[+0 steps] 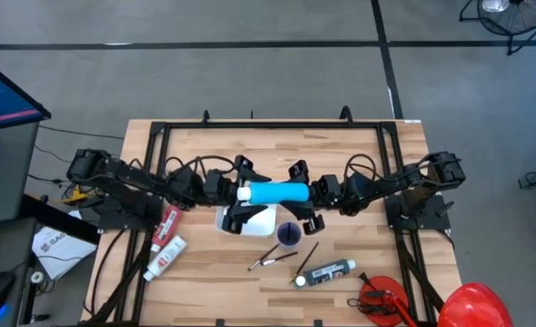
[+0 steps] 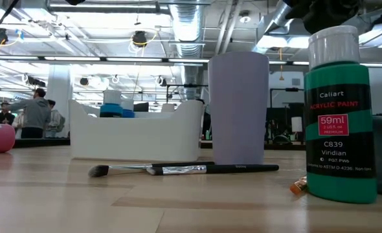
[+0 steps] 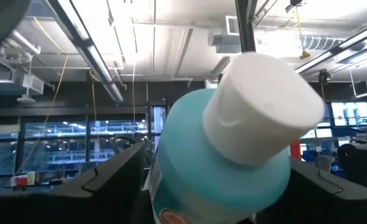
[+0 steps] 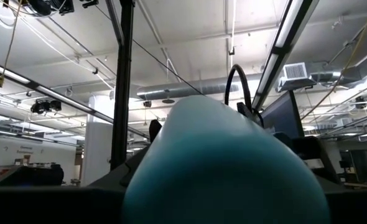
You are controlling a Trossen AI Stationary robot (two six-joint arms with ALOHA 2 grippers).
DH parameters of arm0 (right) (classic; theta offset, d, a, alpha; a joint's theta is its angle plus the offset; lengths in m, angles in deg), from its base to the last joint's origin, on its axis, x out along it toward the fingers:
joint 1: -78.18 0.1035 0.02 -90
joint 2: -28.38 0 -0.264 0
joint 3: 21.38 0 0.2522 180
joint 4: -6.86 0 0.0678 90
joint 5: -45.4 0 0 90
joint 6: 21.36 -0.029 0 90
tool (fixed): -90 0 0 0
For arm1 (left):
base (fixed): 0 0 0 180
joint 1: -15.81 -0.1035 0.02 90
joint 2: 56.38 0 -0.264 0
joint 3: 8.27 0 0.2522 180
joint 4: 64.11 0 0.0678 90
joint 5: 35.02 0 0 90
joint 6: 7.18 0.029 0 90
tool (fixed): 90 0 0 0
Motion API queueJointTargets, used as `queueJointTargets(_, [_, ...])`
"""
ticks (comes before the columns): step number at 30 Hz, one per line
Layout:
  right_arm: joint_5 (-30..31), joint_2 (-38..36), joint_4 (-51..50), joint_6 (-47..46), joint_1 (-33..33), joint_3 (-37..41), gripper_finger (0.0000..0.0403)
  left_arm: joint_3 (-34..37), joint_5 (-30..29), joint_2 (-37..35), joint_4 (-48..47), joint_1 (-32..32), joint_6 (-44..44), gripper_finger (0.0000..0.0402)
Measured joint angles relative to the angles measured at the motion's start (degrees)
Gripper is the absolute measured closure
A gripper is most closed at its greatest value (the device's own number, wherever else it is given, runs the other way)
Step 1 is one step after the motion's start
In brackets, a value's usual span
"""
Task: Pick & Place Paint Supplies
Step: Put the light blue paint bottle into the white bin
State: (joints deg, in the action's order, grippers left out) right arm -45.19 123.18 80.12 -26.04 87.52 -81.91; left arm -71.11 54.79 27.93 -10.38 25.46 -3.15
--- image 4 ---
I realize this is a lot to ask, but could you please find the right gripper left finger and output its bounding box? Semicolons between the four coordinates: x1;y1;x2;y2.
0;119;162;224

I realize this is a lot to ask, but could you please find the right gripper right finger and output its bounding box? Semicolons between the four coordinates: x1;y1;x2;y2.
236;102;367;224

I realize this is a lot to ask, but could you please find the large turquoise paint bottle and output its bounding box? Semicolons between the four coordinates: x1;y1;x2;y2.
121;95;331;224

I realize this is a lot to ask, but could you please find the dark background machine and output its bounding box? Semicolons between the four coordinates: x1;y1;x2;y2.
0;163;65;187

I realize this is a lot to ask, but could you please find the black ceiling spotlight cluster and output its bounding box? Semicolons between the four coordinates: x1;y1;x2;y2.
30;98;62;114

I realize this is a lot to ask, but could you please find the long ceiling light fixture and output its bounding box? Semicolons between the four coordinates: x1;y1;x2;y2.
251;0;320;110
0;57;150;139

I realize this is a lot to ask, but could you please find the computer monitor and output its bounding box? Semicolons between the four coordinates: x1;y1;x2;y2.
260;90;305;140

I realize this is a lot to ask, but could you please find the white ceiling vent unit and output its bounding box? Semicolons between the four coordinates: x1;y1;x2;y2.
276;61;363;93

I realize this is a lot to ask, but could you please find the yellow hanging cord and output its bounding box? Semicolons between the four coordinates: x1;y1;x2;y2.
0;0;23;88
300;0;367;121

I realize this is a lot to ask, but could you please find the silver ventilation duct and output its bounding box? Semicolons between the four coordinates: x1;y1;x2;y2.
136;74;265;101

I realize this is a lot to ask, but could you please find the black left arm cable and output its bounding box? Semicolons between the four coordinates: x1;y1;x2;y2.
224;64;253;113

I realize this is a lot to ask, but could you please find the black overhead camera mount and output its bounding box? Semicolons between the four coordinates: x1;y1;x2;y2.
24;0;75;16

